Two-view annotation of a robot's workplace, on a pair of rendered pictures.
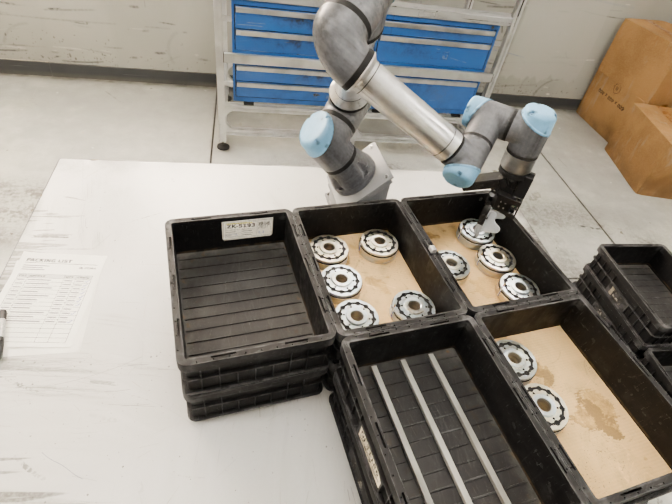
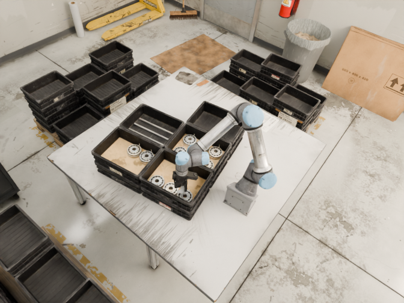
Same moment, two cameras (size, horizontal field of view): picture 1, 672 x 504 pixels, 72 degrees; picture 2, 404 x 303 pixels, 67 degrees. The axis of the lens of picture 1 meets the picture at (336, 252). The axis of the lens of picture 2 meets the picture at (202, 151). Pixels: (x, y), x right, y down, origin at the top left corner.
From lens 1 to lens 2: 2.31 m
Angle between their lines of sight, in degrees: 79
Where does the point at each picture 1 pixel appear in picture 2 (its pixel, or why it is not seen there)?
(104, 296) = not seen: hidden behind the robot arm
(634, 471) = (107, 154)
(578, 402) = (125, 162)
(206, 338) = (213, 118)
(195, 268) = (235, 128)
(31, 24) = not seen: outside the picture
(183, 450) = not seen: hidden behind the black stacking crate
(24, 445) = (220, 102)
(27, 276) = (269, 118)
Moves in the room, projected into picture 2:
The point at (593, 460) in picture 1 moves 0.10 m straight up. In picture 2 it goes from (117, 150) to (115, 141)
